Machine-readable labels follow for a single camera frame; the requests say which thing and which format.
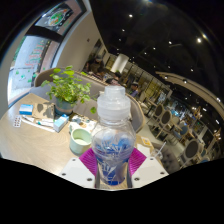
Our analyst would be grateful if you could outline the person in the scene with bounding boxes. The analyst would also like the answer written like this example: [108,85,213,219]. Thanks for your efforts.
[128,81,141,98]
[105,71,123,86]
[84,56,104,75]

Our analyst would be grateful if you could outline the framed wall picture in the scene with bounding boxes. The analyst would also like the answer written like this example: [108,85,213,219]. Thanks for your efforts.
[34,1,83,34]

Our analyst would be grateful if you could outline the brown card stand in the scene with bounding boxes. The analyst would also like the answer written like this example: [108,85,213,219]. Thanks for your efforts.
[32,101,56,121]

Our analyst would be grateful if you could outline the large glass window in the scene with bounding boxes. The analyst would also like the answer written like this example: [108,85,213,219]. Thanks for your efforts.
[7,34,61,101]

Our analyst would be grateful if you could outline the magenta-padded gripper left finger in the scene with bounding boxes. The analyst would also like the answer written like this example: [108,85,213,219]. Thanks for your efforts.
[59,147,100,189]

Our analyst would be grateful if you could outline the pill blister pack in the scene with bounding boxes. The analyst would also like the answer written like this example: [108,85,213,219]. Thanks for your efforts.
[12,115,23,128]

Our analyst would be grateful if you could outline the white paper napkin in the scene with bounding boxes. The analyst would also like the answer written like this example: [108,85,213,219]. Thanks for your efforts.
[135,143,152,158]

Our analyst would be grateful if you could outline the small blue box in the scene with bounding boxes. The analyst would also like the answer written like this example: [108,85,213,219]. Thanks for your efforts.
[18,103,34,116]

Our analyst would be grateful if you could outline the potted green plant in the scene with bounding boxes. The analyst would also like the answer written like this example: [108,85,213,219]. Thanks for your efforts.
[40,64,98,117]

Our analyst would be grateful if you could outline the group of ceiling lights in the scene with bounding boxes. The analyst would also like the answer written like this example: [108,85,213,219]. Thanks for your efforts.
[116,0,224,104]

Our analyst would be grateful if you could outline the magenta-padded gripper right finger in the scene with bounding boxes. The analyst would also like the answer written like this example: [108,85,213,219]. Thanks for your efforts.
[127,147,169,189]

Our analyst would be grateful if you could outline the light green cup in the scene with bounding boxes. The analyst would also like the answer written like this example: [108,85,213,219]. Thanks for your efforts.
[69,128,93,156]

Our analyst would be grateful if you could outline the white round column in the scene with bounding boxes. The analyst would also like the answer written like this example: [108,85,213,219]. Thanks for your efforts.
[110,53,130,74]

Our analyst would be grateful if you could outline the blue white carton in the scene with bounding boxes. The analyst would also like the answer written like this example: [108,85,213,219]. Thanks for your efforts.
[53,113,70,133]

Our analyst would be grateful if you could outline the clear blue-labelled drink bottle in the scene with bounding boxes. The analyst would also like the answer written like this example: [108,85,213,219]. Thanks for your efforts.
[90,85,137,190]

